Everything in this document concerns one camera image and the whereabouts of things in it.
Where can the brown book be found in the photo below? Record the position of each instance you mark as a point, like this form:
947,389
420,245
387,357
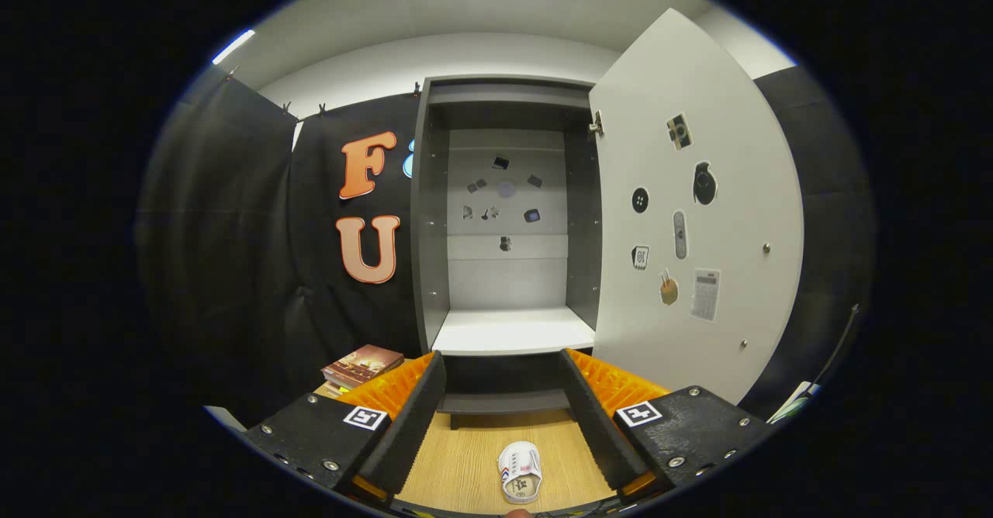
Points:
363,363

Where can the narrow ceiling light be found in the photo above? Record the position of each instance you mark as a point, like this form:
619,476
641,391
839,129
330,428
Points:
233,46

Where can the black backdrop cloth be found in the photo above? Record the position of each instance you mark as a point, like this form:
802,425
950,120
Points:
233,270

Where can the white shoe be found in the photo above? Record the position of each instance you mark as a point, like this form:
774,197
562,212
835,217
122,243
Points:
520,471

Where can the grey shoe cabinet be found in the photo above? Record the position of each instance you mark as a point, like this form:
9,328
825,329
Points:
512,332

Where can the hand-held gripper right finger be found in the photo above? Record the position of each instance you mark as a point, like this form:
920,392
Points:
593,417

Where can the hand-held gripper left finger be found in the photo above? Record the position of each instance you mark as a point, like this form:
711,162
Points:
411,417

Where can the row of black cloth clips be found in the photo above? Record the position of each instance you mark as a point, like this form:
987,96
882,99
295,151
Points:
320,109

